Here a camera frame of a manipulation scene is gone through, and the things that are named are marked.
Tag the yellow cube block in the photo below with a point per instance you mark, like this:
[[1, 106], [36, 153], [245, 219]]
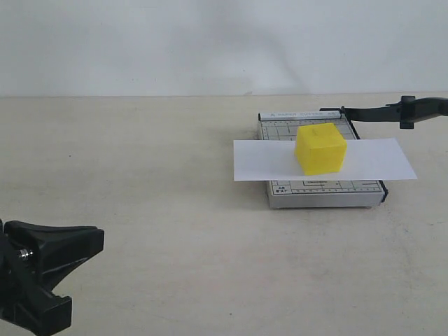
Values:
[[320, 148]]

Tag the grey metal paper cutter base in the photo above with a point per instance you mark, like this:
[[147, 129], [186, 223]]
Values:
[[316, 194]]

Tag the white paper strip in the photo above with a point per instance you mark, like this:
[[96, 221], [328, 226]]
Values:
[[366, 159]]

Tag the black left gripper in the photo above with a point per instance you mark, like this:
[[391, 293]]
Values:
[[33, 255]]

